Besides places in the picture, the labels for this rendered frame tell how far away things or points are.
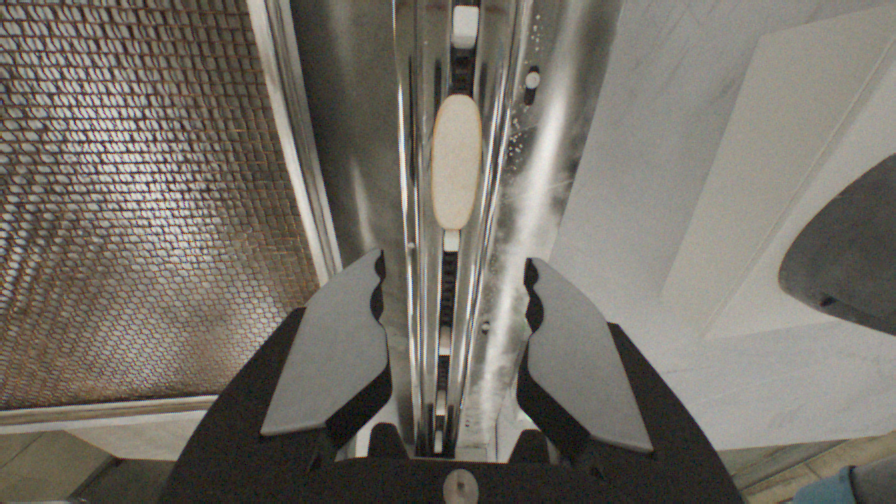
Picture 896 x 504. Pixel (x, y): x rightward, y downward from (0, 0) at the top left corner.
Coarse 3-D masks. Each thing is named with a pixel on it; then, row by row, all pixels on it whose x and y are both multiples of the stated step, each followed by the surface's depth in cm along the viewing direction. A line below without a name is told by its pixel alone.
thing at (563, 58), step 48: (528, 0) 12; (576, 0) 12; (624, 0) 12; (528, 48) 14; (576, 48) 13; (528, 96) 15; (576, 96) 15; (528, 144) 16; (576, 144) 16; (528, 192) 18; (528, 240) 20; (480, 336) 26; (480, 384) 31; (480, 432) 38
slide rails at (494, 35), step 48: (432, 0) 13; (432, 48) 15; (480, 48) 14; (432, 96) 16; (480, 96) 16; (480, 192) 19; (432, 240) 22; (480, 240) 21; (432, 288) 25; (432, 336) 28; (432, 384) 33; (432, 432) 41
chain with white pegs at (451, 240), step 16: (464, 0) 14; (464, 16) 12; (464, 32) 13; (464, 48) 15; (464, 80) 16; (448, 240) 19; (448, 256) 24; (448, 272) 25; (448, 304) 27; (448, 320) 28; (448, 336) 28; (448, 352) 27
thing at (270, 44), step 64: (256, 0) 11; (0, 64) 10; (128, 64) 11; (192, 64) 12; (192, 128) 13; (256, 128) 13; (128, 192) 14; (192, 192) 15; (256, 192) 15; (0, 256) 14; (192, 256) 17; (320, 256) 18; (0, 320) 17; (128, 320) 18; (192, 320) 19
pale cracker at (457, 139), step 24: (456, 96) 16; (456, 120) 16; (480, 120) 16; (432, 144) 17; (456, 144) 17; (480, 144) 17; (432, 168) 18; (456, 168) 17; (432, 192) 19; (456, 192) 18; (456, 216) 19
